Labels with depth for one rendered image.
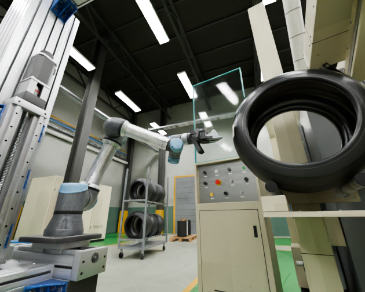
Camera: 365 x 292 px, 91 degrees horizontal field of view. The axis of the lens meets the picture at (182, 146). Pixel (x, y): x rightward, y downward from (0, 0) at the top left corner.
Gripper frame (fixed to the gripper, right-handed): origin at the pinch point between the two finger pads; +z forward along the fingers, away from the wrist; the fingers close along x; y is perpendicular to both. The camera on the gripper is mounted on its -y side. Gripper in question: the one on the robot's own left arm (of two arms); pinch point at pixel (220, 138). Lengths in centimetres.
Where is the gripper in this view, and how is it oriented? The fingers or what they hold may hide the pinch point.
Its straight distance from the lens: 104.1
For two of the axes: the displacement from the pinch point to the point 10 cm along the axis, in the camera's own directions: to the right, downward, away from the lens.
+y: 0.9, -9.5, 3.1
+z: 8.6, -0.8, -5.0
